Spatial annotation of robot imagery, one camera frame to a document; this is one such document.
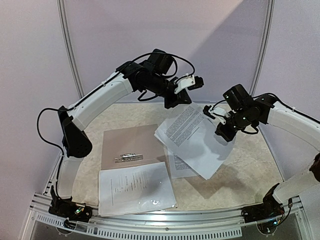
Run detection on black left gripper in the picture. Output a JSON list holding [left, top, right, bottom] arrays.
[[143, 73, 193, 110]]

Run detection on dense text white sheet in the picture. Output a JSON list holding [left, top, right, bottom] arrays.
[[154, 103, 236, 180]]

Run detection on pink paper folder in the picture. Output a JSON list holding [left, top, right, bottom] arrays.
[[101, 124, 167, 170]]

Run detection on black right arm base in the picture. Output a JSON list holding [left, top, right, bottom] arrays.
[[241, 195, 285, 225]]

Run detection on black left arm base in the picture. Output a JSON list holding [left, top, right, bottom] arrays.
[[48, 195, 93, 223]]

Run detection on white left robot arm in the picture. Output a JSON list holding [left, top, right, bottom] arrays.
[[50, 49, 196, 217]]

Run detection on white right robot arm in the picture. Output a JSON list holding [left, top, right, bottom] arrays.
[[208, 84, 320, 218]]

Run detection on metal folder clip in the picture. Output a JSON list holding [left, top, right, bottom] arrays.
[[114, 153, 144, 163]]

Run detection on white paper stack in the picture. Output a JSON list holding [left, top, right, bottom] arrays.
[[165, 148, 199, 179]]

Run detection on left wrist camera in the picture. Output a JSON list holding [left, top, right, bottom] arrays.
[[174, 75, 204, 94]]

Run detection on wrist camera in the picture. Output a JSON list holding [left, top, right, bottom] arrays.
[[202, 105, 231, 125], [174, 75, 204, 94]]

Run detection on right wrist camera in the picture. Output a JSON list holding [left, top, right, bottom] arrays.
[[202, 105, 231, 125]]

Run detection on aluminium frame right post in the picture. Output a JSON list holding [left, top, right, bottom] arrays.
[[249, 0, 275, 95]]

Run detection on aluminium frame post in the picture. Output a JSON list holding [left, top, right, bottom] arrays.
[[57, 0, 85, 98], [249, 0, 275, 95]]

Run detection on aluminium front rail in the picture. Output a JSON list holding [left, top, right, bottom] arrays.
[[22, 193, 312, 240]]

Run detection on aluminium frame left post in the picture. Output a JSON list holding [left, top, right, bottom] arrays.
[[57, 0, 85, 98]]

